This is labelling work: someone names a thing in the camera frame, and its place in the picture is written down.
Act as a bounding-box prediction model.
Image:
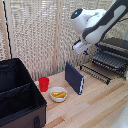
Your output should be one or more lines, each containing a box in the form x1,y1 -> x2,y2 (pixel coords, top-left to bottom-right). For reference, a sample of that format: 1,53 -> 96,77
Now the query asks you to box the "dark blue book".
64,61 -> 85,96

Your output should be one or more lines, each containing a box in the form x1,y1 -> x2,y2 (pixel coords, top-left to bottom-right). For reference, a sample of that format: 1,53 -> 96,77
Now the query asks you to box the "woven wicker room divider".
0,0 -> 128,83

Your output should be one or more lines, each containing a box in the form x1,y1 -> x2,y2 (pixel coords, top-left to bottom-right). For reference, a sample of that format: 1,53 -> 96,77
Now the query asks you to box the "black dish rack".
89,37 -> 128,80

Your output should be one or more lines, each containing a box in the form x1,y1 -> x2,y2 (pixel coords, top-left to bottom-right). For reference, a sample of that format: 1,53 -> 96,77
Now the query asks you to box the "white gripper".
72,39 -> 91,56

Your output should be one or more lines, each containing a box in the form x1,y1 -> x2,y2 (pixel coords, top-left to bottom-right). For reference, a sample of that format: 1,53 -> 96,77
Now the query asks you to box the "black vertical pole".
2,0 -> 13,60

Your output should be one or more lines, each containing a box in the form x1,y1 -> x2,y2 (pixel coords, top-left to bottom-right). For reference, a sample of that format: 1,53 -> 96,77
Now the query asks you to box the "red plastic cup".
37,76 -> 50,93

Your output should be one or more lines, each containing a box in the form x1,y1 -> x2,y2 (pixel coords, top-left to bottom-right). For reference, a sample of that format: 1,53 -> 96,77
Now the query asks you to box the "white oval bowl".
49,86 -> 68,103

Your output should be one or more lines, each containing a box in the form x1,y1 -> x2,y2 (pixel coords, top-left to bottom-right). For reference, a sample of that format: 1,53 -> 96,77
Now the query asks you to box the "black fabric suitcase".
0,58 -> 48,128

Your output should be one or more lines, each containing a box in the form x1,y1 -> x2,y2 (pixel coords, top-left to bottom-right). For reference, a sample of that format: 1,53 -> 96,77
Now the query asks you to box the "yellow bread piece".
52,93 -> 67,99
51,91 -> 66,97

